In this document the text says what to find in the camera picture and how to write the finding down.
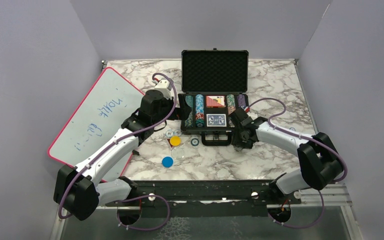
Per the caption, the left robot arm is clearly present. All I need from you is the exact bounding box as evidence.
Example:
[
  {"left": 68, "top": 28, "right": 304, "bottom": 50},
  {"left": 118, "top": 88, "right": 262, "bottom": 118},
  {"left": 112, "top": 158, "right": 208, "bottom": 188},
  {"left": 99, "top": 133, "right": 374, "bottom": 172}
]
[{"left": 53, "top": 89, "right": 192, "bottom": 221}]

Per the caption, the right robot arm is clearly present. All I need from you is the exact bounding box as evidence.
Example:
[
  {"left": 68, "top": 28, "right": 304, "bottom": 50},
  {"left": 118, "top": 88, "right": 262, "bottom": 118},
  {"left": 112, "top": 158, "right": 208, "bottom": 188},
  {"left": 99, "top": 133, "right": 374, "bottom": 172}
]
[{"left": 229, "top": 108, "right": 346, "bottom": 204}]

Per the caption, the black poker set case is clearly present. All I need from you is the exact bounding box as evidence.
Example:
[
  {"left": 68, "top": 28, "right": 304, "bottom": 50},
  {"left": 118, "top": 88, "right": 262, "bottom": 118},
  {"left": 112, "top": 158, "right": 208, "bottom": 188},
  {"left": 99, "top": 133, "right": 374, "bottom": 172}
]
[{"left": 180, "top": 48, "right": 249, "bottom": 146}]

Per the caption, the dark green chip row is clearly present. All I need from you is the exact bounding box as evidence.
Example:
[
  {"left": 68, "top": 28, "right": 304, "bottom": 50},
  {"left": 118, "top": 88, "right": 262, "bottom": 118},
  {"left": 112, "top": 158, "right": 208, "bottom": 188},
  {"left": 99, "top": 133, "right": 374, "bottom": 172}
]
[{"left": 184, "top": 95, "right": 194, "bottom": 128}]

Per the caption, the white chip beside ten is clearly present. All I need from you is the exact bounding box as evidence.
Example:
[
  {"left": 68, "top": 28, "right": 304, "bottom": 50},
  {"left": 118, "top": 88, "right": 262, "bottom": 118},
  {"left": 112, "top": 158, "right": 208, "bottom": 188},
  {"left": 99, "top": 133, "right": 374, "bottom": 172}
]
[{"left": 173, "top": 129, "right": 183, "bottom": 137}]

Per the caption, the blue red chip row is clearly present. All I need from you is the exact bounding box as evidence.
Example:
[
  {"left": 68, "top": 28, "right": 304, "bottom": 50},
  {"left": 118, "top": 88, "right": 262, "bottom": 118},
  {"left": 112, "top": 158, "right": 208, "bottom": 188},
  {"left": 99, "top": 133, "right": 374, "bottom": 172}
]
[{"left": 195, "top": 94, "right": 205, "bottom": 128}]

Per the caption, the white chip marked ten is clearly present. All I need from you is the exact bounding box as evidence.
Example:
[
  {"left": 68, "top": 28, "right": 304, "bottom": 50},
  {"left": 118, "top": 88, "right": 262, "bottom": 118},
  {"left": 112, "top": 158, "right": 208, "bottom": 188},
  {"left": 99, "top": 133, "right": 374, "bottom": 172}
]
[{"left": 165, "top": 129, "right": 175, "bottom": 139}]

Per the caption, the blue card deck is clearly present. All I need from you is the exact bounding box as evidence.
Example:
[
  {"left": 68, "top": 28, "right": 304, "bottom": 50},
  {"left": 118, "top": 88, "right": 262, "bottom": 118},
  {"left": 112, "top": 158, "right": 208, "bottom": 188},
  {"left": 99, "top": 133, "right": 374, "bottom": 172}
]
[{"left": 206, "top": 113, "right": 227, "bottom": 127}]

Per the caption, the yellow round dealer button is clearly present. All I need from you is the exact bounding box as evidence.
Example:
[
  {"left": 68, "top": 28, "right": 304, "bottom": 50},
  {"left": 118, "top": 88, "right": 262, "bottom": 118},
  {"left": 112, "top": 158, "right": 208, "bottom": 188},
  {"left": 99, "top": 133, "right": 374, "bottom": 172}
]
[{"left": 170, "top": 136, "right": 182, "bottom": 147}]

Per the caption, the purple blue chip row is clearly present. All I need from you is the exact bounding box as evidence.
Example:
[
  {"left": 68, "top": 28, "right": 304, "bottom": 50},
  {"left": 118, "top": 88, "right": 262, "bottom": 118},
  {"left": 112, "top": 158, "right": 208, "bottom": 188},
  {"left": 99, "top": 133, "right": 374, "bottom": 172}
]
[{"left": 237, "top": 94, "right": 247, "bottom": 110}]

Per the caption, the red card deck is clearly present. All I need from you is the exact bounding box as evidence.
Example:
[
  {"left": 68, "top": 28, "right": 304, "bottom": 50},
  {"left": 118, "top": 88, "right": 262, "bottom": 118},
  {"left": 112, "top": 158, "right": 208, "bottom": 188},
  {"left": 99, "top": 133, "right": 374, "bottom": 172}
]
[{"left": 205, "top": 95, "right": 226, "bottom": 108}]

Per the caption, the dark teal loose chip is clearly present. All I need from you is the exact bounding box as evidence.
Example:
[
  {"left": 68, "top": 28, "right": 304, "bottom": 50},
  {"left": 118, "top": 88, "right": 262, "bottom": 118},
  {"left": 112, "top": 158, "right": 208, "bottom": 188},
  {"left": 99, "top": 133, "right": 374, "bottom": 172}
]
[{"left": 190, "top": 138, "right": 200, "bottom": 147}]

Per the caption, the green orange chip row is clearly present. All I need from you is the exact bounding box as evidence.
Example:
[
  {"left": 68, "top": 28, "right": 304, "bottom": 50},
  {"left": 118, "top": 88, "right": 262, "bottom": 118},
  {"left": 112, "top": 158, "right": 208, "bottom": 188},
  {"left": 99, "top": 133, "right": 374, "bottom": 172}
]
[{"left": 226, "top": 94, "right": 236, "bottom": 117}]

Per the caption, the blue round button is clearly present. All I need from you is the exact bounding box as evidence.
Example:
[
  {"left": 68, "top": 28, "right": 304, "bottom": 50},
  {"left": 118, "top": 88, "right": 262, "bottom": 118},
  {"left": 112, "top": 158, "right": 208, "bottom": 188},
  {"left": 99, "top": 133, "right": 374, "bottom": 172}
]
[{"left": 161, "top": 156, "right": 174, "bottom": 168}]

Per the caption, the black board clip lower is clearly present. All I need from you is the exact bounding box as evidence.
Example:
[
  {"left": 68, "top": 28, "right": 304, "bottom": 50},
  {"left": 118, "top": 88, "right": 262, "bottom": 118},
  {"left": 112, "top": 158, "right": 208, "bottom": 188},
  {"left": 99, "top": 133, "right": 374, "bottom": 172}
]
[{"left": 132, "top": 150, "right": 140, "bottom": 156}]

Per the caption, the white board red edge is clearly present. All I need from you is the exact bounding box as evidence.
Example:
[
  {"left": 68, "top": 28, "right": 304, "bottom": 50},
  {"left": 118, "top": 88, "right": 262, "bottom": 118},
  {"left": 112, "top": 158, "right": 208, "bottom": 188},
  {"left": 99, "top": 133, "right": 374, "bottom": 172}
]
[{"left": 48, "top": 67, "right": 144, "bottom": 166}]

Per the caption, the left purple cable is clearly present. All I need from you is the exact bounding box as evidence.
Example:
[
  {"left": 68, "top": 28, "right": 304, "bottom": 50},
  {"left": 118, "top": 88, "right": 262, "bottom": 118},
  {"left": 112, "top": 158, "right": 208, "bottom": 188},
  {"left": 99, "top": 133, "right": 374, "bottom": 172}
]
[{"left": 57, "top": 72, "right": 179, "bottom": 220}]

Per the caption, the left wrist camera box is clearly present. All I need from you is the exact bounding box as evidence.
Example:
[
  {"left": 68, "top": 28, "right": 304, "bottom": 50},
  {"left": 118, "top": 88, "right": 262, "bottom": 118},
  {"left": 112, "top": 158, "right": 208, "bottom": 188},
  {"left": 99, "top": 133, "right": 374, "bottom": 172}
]
[{"left": 154, "top": 79, "right": 172, "bottom": 100}]

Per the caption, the black mounting rail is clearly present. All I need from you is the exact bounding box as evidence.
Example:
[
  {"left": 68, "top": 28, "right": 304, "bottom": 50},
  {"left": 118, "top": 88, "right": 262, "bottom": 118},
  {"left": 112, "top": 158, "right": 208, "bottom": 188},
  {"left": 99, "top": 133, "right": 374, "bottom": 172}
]
[{"left": 105, "top": 179, "right": 302, "bottom": 218}]

